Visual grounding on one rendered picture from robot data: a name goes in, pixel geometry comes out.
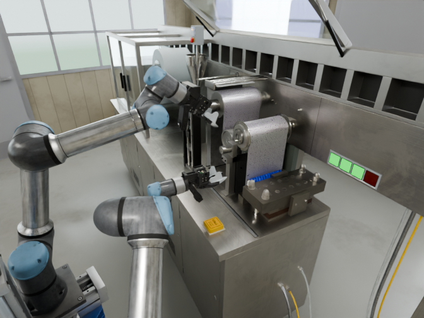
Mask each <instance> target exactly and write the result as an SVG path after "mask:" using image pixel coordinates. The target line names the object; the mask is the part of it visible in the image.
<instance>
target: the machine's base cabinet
mask: <svg viewBox="0 0 424 318"><path fill-rule="evenodd" d="M120 144H121V151H122V157H123V161H124V163H125V165H126V167H127V169H128V171H129V173H130V175H131V177H132V179H133V181H134V183H135V185H136V187H137V189H138V191H139V193H140V195H141V196H148V192H147V186H148V185H150V184H153V183H155V182H159V181H163V179H162V178H161V177H160V175H159V173H158V172H157V171H156V169H155V167H154V166H153V165H152V163H151V162H150V160H149V159H148V157H147V156H146V154H145V153H144V151H143V150H142V149H141V147H140V145H139V144H138V142H137V141H136V140H135V138H134V136H133V135H130V136H128V137H125V138H122V139H120ZM171 197H172V208H173V211H172V217H173V223H174V234H173V235H171V236H168V243H167V244H166V246H167V249H168V251H169V253H170V255H171V256H172V259H173V260H174V263H175V265H176V266H177V269H178V270H179V273H180V275H181V277H182V279H183V280H184V283H185V285H186V287H187V289H188V290H189V293H190V294H191V297H192V299H193V301H194V303H195V304H196V307H197V309H198V311H199V313H200V314H201V316H202V318H283V317H284V316H286V315H288V307H287V304H286V299H285V296H284V294H283V292H282V289H280V288H279V285H280V284H284V289H285V291H286V293H287V295H288V298H289V301H290V306H291V311H292V312H293V311H294V310H296V308H295V304H294V301H293V299H292V296H291V295H290V292H288V291H287V289H288V288H290V289H291V293H292V295H293V297H294V299H295V302H296V305H297V308H299V307H301V306H303V305H304V303H305V299H306V296H307V292H308V291H307V285H306V282H305V279H304V277H303V274H302V272H300V271H299V268H300V267H302V268H303V272H304V274H305V276H306V279H307V281H308V284H309V286H310V281H311V279H312V275H313V272H314V268H315V264H316V260H317V256H318V253H319V249H320V246H321V242H322V238H323V235H324V231H325V229H326V224H327V220H328V218H329V214H328V215H326V216H323V217H322V218H319V219H317V220H315V221H312V222H310V223H308V224H306V225H303V226H301V227H298V228H296V229H294V230H292V231H290V232H287V233H284V234H283V235H280V236H278V237H276V238H273V239H271V240H268V241H267V242H264V243H262V244H260V245H257V246H255V247H253V248H251V249H248V250H246V251H243V252H241V253H239V254H237V255H235V256H232V257H230V258H228V259H225V260H223V261H221V262H218V260H217V258H216V257H215V255H214V254H213V253H212V251H211V250H210V248H209V247H208V245H207V244H206V242H205V241H204V239H203V238H202V236H201V235H200V234H199V232H198V231H197V229H196V227H195V226H194V225H193V224H192V222H191V220H190V219H189V217H188V216H187V215H186V213H185V211H184V210H183V209H182V207H181V206H180V204H179V203H178V201H177V200H176V198H175V197H174V196H171Z"/></svg>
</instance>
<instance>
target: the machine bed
mask: <svg viewBox="0 0 424 318"><path fill-rule="evenodd" d="M110 103H111V104H112V106H113V107H114V108H115V110H116V112H117V113H118V114H121V113H124V112H126V111H125V110H124V109H123V108H122V106H121V105H120V103H119V102H118V101H117V99H113V100H110ZM149 131H150V138H146V137H145V136H144V134H143V133H142V132H138V133H136V134H133V136H134V138H135V140H136V141H137V142H138V144H139V145H140V147H141V149H142V150H143V151H144V153H145V154H146V156H147V157H148V159H149V160H150V162H151V163H152V165H153V166H154V167H155V169H156V171H157V172H158V173H159V175H160V177H161V178H162V179H163V180H167V179H171V178H174V177H179V176H182V172H185V173H188V172H190V171H189V170H188V168H187V167H185V166H184V157H183V156H184V154H183V140H182V131H179V132H172V133H168V134H162V135H158V136H152V137H151V129H149ZM201 164H202V165H203V166H204V167H205V168H206V170H207V172H208V171H209V170H210V168H211V167H210V166H208V167H206V166H207V126H206V142H205V143H202V144H201ZM215 169H216V172H223V173H222V177H226V164H223V165H219V166H215ZM193 186H194V185H193ZM194 187H195V186H194ZM213 188H214V189H215V190H216V191H217V192H218V193H219V194H220V196H221V197H222V198H223V199H224V200H225V201H226V202H227V203H228V204H229V205H230V206H231V207H232V208H233V209H234V210H235V211H236V212H237V213H238V214H239V216H240V217H241V218H242V219H243V220H244V221H245V222H246V223H247V224H248V225H249V226H250V227H251V229H253V231H255V232H256V233H257V235H258V237H256V238H254V237H253V235H252V234H251V233H250V232H249V231H248V230H247V229H246V227H244V226H243V224H241V222H240V221H239V220H238V219H237V218H236V217H235V216H234V215H233V213H232V212H231V211H230V210H229V209H228V208H227V207H226V206H225V205H224V204H223V203H222V202H221V201H220V199H219V198H218V197H217V196H216V195H215V194H214V192H213V191H212V190H211V189H210V188H205V189H198V188H196V187H195V189H196V190H197V192H198V193H200V194H201V195H202V198H203V200H202V201H201V202H200V203H199V202H198V201H196V200H195V199H194V198H193V195H192V194H191V192H190V191H189V190H188V191H186V192H185V193H182V194H178V195H175V196H174V197H175V198H176V200H177V201H178V203H179V204H180V206H181V207H182V209H183V210H184V211H185V213H186V215H187V216H188V217H189V219H190V220H191V222H192V224H193V225H194V226H195V227H196V229H197V231H198V232H199V234H200V235H201V236H202V238H203V239H204V241H205V242H206V244H207V245H208V247H209V248H210V250H211V251H212V253H213V254H214V255H215V257H216V258H217V260H218V262H221V261H223V260H225V259H228V258H230V257H232V256H235V255H237V254H239V253H241V252H243V251H246V250H248V249H251V248H253V247H255V246H257V245H260V244H262V243H264V242H267V241H268V240H271V239H273V238H276V237H278V236H280V235H283V234H284V233H287V232H290V231H292V230H294V229H296V228H298V227H301V226H303V225H306V224H308V223H310V222H312V221H315V220H317V219H319V218H322V217H323V216H326V215H328V214H329V213H330V210H331V208H330V207H329V206H327V205H326V204H324V203H323V202H321V201H320V200H318V199H317V198H316V197H313V198H312V204H311V205H308V206H307V207H306V210H305V211H303V212H300V213H297V214H295V215H293V216H290V215H288V214H286V215H283V216H280V217H279V218H276V219H273V220H271V221H267V219H265V217H263V216H262V215H261V214H259V216H254V215H253V214H252V212H253V211H254V207H253V206H252V205H251V204H250V203H249V202H248V203H244V204H242V203H241V202H240V201H239V193H237V194H234V195H231V196H228V197H225V196H224V195H223V194H222V193H221V191H222V190H225V180H224V181H223V182H222V183H220V184H219V185H217V186H215V187H213ZM240 193H241V192H240ZM214 217H217V218H218V219H219V220H220V221H221V222H222V224H223V226H224V228H225V230H223V231H220V232H218V233H215V234H212V235H209V234H208V232H207V231H206V230H205V228H204V227H203V226H202V223H204V221H205V220H208V219H210V218H214Z"/></svg>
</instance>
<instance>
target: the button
mask: <svg viewBox="0 0 424 318"><path fill-rule="evenodd" d="M204 226H205V227H206V229H207V230H208V232H209V233H214V232H217V231H219V230H222V229H223V224H222V222H221V221H220V220H219V219H218V218H217V217H214V218H210V219H208V220H205V221H204Z"/></svg>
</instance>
